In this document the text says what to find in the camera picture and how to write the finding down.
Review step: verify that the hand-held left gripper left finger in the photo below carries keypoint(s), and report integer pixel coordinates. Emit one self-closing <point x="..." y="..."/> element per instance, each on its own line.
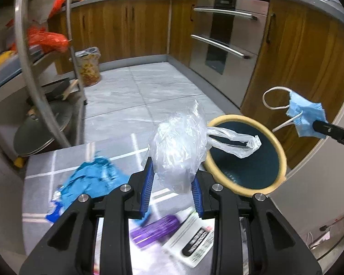
<point x="148" y="183"/>

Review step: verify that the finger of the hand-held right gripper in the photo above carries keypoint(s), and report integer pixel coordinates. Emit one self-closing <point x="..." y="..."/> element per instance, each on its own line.
<point x="336" y="134"/>

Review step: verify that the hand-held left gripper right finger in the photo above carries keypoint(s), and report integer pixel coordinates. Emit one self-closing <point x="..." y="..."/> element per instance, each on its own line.
<point x="197" y="197"/>

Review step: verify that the blue face mask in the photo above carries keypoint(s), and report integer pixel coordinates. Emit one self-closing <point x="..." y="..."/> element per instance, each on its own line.
<point x="304" y="114"/>

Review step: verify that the clear plastic bag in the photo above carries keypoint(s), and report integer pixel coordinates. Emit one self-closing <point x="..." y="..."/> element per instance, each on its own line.
<point x="175" y="146"/>

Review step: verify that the dark bin with beige rim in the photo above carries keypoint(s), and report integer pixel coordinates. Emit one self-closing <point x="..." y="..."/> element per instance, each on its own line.
<point x="246" y="172"/>

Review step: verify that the white card with black print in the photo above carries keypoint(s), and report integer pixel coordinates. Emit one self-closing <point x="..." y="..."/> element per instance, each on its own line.
<point x="186" y="237"/>

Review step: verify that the purple tube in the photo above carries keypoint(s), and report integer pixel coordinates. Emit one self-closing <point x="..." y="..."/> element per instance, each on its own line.
<point x="154" y="230"/>

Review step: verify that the blue crumpled glove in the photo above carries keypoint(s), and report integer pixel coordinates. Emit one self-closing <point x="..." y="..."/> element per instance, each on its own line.
<point x="91" y="177"/>

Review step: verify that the grey mat with white lines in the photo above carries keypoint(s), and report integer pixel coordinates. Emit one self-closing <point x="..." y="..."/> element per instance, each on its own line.
<point x="60" y="160"/>

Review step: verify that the steel pot lid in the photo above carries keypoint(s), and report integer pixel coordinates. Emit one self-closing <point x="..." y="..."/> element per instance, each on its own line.
<point x="37" y="137"/>

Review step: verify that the yellow patterned waste bin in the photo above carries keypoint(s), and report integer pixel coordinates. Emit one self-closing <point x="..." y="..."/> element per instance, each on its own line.
<point x="89" y="68"/>

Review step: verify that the yellow object under rack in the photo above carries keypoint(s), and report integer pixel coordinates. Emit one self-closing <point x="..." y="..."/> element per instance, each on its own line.
<point x="18" y="161"/>

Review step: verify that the stainless steel oven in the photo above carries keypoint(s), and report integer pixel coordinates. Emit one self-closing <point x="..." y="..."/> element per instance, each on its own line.
<point x="226" y="51"/>

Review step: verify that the wooden kitchen cabinets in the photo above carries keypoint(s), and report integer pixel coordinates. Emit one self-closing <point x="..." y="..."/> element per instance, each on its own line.
<point x="120" y="31"/>

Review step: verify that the large orange plastic bag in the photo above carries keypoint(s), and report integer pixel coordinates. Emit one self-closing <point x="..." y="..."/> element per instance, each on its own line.
<point x="48" y="40"/>

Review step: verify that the metal shelf rack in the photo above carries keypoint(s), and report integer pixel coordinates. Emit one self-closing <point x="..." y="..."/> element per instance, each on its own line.
<point x="25" y="48"/>

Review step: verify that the grey box with yellow lid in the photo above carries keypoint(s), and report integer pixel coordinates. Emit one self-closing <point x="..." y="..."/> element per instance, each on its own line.
<point x="5" y="68"/>

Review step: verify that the small orange plastic bag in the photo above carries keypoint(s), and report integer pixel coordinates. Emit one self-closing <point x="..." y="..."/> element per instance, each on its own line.
<point x="57" y="4"/>

